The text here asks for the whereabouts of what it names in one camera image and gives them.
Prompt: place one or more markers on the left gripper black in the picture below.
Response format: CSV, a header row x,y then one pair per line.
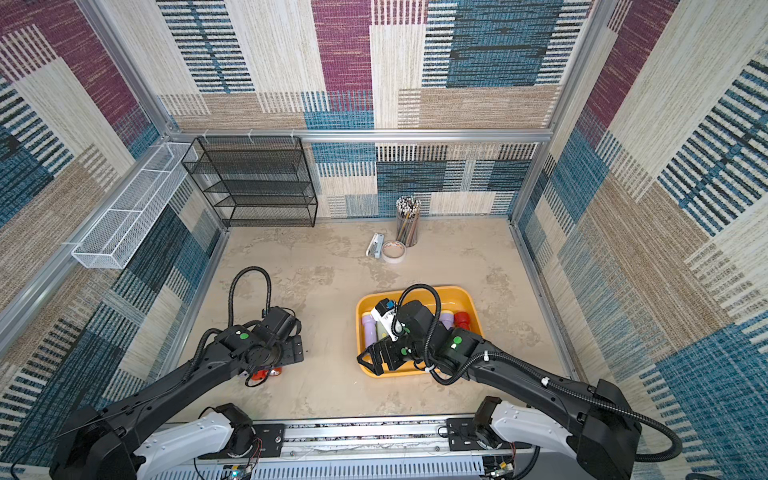
x,y
294,354

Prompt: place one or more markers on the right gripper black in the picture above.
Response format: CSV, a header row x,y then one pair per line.
x,y
388,348

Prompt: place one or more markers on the purple flashlight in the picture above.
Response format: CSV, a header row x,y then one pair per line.
x,y
446,318
370,333

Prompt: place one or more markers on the red flashlight white rim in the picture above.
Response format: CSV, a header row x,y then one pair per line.
x,y
462,320

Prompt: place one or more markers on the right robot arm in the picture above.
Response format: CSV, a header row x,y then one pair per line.
x,y
593,424

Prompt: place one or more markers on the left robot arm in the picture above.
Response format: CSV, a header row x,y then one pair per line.
x,y
104,444

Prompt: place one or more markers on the yellow plastic tray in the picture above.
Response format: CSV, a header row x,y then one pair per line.
x,y
453,298

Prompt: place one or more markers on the white tape roll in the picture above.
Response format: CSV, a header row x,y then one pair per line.
x,y
393,252

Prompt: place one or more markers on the light blue stapler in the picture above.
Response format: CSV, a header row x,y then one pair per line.
x,y
375,247

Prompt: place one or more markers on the black mesh shelf rack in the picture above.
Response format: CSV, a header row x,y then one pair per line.
x,y
254,181

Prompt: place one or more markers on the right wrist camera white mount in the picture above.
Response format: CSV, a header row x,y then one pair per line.
x,y
384,313

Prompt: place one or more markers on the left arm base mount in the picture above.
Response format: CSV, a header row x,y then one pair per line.
x,y
259,440

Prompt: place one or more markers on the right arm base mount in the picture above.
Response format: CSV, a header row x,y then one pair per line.
x,y
462,436

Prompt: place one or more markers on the white wire wall basket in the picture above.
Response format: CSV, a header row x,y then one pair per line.
x,y
119,232

